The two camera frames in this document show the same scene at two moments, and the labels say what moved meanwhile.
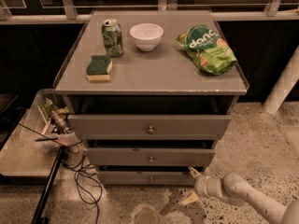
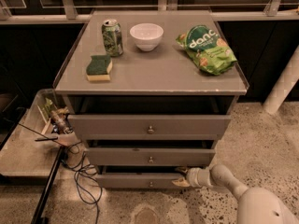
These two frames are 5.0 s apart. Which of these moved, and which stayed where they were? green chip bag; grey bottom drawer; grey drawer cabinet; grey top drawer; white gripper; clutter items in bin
Moved: white gripper; grey bottom drawer
Stayed: grey top drawer; clutter items in bin; grey drawer cabinet; green chip bag
